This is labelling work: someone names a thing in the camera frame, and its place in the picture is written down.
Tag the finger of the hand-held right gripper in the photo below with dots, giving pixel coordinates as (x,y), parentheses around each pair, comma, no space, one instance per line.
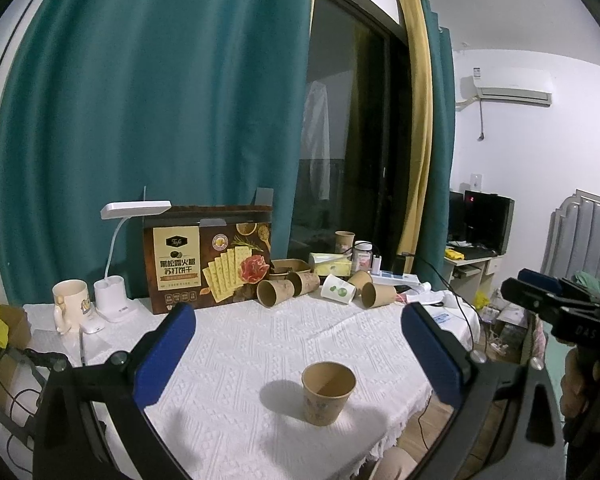
(522,294)
(540,278)

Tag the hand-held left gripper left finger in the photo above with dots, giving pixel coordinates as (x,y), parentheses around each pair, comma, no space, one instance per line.
(164,352)

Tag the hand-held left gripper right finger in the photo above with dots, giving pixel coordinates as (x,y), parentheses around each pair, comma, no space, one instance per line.
(430,355)

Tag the brown paper cup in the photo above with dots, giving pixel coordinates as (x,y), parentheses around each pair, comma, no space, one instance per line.
(272,293)
(328,394)
(361,279)
(344,243)
(378,294)
(303,283)

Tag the white paper cup green print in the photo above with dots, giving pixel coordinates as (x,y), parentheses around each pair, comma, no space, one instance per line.
(338,289)

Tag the person's right hand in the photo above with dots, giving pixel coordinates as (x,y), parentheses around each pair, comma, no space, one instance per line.
(575,392)

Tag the green cloth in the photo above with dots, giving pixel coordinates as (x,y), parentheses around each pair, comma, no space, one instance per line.
(591,280)

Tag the grey padded headboard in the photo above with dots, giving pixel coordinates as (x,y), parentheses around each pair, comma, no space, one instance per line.
(575,232)

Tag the beige computer desk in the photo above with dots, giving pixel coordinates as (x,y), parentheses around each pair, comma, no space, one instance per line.
(472,262)

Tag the black computer monitor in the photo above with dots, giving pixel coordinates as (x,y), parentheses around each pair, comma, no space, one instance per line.
(487,225)

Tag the white desk lamp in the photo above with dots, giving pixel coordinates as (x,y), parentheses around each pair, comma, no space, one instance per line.
(115,295)

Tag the white lace tablecloth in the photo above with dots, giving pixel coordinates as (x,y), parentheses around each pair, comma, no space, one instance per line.
(240,360)

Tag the small white gooseneck light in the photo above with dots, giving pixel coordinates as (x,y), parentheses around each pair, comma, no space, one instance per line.
(91,329)

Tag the yellow cloth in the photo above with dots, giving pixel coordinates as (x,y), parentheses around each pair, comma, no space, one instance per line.
(455,254)

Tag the white power strip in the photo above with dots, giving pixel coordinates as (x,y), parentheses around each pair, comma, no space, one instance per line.
(396,278)

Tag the black power adapter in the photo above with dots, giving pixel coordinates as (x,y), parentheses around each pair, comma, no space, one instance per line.
(399,263)

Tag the brown cracker box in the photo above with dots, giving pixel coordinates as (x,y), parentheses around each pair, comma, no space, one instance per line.
(207,260)

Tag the white ceramic mug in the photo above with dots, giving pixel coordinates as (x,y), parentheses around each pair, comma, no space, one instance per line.
(71,301)

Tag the person's leg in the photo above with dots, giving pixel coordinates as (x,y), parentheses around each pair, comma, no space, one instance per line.
(395,465)

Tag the clear jar white lid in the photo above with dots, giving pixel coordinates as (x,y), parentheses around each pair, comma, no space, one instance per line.
(362,256)

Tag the yellow tissue box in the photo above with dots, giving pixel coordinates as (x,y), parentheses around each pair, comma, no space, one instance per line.
(330,263)

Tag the cardboard box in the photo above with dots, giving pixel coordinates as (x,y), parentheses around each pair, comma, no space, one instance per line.
(16,327)

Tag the brown paper bowl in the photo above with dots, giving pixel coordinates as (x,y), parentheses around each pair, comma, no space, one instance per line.
(287,265)

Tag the yellow curtain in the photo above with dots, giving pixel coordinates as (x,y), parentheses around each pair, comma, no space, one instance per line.
(420,125)

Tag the narrow teal curtain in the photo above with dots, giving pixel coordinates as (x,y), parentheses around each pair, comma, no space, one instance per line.
(441,110)

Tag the white air conditioner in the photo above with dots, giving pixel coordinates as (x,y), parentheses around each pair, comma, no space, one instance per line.
(512,85)

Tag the glass sliding door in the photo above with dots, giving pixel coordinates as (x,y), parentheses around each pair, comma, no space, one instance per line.
(355,125)

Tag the large teal curtain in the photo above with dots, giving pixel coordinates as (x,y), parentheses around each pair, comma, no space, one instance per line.
(155,110)

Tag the white wall socket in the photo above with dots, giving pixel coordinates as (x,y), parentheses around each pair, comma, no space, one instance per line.
(476,180)

